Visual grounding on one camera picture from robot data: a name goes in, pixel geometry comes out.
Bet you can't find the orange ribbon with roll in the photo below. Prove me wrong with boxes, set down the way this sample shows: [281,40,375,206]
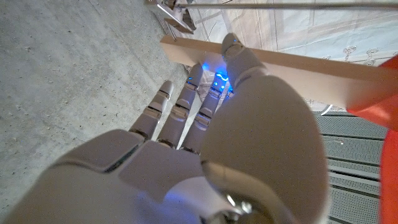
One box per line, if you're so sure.
[346,54,398,224]

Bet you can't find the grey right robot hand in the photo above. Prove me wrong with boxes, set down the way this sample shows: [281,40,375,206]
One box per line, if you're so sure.
[0,32,330,224]

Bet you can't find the wooden slat clip hanger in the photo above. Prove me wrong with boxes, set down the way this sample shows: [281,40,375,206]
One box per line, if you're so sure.
[144,0,398,110]

